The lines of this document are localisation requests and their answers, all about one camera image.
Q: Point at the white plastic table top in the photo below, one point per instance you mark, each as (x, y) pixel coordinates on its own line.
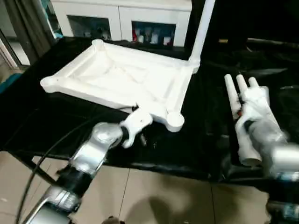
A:
(112, 77)

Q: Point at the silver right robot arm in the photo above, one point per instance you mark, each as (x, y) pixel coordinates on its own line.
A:
(271, 144)

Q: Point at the small gold tag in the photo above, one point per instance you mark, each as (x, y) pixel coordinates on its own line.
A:
(223, 41)

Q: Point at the grey metal rod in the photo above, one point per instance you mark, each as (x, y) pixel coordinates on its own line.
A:
(273, 42)

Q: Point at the grey robot waist part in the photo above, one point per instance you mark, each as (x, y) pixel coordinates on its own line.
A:
(114, 220)

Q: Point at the black backdrop cloth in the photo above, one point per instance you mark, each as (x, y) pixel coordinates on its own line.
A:
(257, 16)

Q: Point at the black work mat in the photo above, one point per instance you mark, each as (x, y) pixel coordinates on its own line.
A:
(46, 112)

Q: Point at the white glass-door cabinet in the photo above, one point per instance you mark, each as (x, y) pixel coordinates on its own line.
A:
(121, 14)

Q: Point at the pale blue small box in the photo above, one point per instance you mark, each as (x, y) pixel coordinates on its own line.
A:
(58, 34)

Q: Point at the teal fabric object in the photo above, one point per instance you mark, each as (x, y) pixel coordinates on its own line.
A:
(9, 84)

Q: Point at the grey curtain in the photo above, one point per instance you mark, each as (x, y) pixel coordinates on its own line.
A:
(30, 25)

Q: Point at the black folding table frame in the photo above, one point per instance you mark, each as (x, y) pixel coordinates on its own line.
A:
(39, 168)

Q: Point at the grey sliding door frame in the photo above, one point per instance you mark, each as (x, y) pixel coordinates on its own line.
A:
(8, 49)

